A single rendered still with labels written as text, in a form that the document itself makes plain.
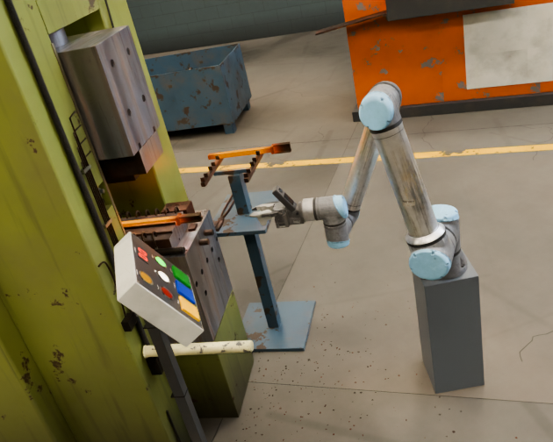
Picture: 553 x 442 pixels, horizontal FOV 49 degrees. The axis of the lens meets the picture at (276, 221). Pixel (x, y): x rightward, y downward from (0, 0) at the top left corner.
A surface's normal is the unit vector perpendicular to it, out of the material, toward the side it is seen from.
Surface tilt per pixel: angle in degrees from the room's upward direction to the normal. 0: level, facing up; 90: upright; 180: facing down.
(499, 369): 0
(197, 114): 90
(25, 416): 90
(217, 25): 90
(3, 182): 90
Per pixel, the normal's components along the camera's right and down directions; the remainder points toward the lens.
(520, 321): -0.20, -0.86
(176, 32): -0.29, 0.52
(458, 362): 0.05, 0.48
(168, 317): 0.26, 0.42
